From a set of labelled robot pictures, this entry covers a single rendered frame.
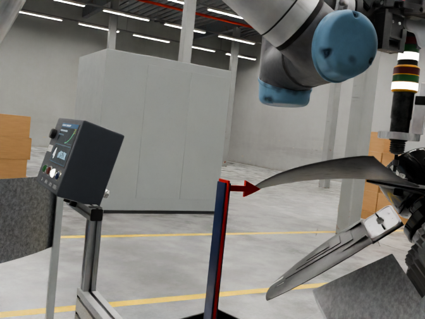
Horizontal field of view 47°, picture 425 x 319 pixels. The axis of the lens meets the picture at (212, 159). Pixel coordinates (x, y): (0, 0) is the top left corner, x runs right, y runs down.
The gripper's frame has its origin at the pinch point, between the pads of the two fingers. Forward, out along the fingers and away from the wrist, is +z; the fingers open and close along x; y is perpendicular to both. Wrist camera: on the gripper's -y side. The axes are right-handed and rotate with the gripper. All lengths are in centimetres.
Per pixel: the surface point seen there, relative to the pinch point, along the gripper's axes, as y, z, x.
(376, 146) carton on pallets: 23, 628, -555
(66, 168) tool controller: 34, -46, -57
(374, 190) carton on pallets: 102, 628, -550
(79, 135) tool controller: 26, -43, -57
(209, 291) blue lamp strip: 45, -39, 0
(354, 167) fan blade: 25.5, -23.0, 9.1
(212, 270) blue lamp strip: 42, -39, 0
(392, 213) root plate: 34.8, 2.8, -4.5
